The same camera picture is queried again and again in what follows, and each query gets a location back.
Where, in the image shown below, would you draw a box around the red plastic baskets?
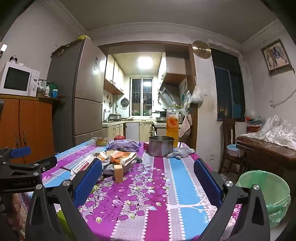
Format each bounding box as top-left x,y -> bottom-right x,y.
245,115 -> 263,133

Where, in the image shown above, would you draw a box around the orange juice bottle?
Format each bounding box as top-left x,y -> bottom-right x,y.
166,101 -> 179,147

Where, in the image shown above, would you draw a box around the orange white packet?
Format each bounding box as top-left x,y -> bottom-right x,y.
109,150 -> 137,173

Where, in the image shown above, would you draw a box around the green lined trash bin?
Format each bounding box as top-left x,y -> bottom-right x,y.
236,170 -> 291,229

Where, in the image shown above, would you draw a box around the framed wall picture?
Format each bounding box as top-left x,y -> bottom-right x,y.
261,39 -> 291,74

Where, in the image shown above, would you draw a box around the dark room window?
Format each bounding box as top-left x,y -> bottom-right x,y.
211,47 -> 246,122

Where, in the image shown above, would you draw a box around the hanging pink towel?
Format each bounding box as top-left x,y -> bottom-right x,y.
179,113 -> 191,137

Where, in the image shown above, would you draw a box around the crumpled grey cloth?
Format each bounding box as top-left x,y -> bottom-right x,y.
102,162 -> 116,175

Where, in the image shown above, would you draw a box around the round gold wall clock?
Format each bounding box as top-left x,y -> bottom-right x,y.
192,40 -> 211,59

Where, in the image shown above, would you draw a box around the white microwave oven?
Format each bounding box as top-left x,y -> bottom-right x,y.
0,61 -> 40,97

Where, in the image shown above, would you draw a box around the dark wooden chair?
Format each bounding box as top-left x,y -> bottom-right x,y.
218,117 -> 245,174

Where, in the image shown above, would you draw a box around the cream wall cabinets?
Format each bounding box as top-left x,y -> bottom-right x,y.
104,55 -> 125,95

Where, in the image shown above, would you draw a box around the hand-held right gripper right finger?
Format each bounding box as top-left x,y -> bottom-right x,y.
193,159 -> 271,241

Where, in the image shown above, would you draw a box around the white red carton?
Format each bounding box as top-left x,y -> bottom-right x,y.
69,153 -> 107,180

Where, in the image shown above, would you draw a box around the orange wooden cabinet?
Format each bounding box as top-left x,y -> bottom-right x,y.
0,94 -> 60,165

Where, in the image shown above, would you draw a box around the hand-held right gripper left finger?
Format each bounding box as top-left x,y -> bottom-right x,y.
25,159 -> 103,241

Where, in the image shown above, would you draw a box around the square ceiling light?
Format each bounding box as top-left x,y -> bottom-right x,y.
137,56 -> 153,69

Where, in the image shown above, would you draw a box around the hanging white plastic bag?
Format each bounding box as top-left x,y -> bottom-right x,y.
191,85 -> 204,104

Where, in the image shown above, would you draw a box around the grey glove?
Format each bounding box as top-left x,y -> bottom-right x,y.
166,147 -> 195,160

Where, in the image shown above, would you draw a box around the blue plastic basin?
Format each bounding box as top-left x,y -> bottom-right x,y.
227,144 -> 243,157

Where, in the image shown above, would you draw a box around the purple printed tablecloth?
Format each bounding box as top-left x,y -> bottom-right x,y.
43,137 -> 242,241

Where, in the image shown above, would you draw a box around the person's left hand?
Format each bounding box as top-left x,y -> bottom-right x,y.
7,193 -> 25,232

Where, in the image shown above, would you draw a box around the barred kitchen window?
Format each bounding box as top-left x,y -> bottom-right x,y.
129,77 -> 153,116

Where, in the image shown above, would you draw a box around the purple tissue packet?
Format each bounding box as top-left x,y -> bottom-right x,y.
106,139 -> 142,153

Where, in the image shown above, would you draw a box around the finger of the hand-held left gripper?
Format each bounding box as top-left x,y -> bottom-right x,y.
5,156 -> 58,173
0,146 -> 31,165

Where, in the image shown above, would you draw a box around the kitchen range hood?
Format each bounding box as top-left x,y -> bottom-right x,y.
158,85 -> 181,105

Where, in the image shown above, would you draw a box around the silver refrigerator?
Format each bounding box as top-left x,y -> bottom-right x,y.
47,37 -> 107,149

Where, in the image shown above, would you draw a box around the pale yellow block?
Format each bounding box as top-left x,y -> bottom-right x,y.
113,164 -> 125,183

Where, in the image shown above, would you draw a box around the dark wooden table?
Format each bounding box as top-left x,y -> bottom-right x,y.
236,136 -> 296,183

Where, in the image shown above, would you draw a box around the wooden bed with sheet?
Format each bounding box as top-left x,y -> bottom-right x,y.
240,115 -> 296,150

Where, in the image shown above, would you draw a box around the cream kitchen base cabinets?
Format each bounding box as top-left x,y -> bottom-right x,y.
102,120 -> 158,143

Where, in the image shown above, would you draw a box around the metal pot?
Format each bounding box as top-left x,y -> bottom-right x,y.
148,136 -> 175,158

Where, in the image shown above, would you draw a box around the brown wall cabinet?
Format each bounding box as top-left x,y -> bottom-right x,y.
158,52 -> 187,85

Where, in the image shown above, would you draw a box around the white wall cable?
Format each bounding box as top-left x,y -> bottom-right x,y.
269,88 -> 296,107

